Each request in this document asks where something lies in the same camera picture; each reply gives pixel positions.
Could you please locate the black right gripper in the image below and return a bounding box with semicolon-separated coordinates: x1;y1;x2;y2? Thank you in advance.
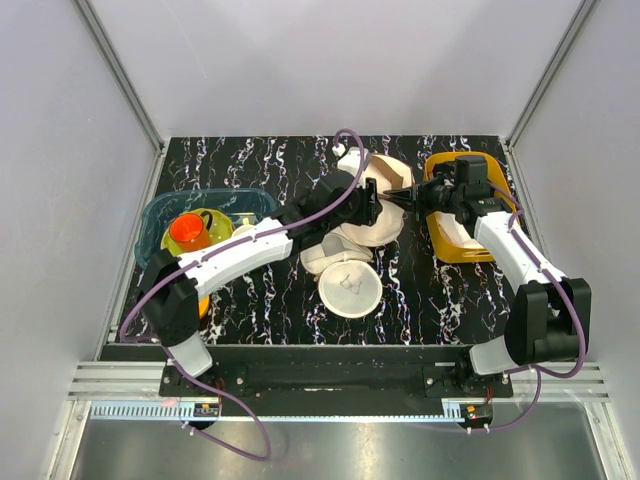
384;173;464;221

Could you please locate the cream laundry bag brown trim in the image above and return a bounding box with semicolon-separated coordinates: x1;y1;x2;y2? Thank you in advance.
332;153;414;247

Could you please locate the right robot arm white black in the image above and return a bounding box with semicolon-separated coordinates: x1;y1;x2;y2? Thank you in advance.
385;154;591;397

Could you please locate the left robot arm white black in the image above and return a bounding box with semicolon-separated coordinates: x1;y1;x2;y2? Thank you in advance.
137;171;382;396

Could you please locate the white mesh laundry bag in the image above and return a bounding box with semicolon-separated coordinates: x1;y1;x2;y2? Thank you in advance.
300;232;383;319

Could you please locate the white cloth in bin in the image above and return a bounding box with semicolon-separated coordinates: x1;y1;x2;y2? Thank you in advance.
435;212;481;249

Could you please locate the yellow plastic bin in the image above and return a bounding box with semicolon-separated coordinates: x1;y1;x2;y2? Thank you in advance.
423;151;515;264

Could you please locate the cream paper cup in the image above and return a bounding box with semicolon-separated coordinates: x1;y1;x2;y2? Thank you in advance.
232;224;255;238

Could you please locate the yellow-green plate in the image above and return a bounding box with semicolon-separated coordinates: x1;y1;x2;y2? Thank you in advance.
161;208;234;256

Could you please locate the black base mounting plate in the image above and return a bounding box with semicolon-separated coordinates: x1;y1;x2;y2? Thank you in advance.
158;344;515;417

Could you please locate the orange translucent cup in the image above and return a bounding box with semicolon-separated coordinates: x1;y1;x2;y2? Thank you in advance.
169;213;211;253

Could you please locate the orange bowl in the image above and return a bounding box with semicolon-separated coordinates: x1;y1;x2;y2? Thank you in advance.
199;296;210;318

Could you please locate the teal transparent plastic container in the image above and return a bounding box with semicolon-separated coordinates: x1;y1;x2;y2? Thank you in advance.
134;188;278;269

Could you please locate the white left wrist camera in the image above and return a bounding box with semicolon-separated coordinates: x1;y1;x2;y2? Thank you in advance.
337;147;371;183

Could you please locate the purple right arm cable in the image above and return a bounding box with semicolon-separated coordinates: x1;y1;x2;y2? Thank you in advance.
414;179;587;434

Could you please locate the aluminium frame post right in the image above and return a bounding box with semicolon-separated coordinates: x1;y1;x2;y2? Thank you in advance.
505;0;599;149

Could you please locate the aluminium frame post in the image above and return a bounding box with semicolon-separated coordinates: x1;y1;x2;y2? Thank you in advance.
71;0;164;153
505;0;599;149

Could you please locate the aluminium frame post left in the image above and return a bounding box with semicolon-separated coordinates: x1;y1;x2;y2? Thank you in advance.
71;0;164;153

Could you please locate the aluminium front rail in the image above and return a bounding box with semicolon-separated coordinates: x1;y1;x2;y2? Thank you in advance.
68;362;610;423

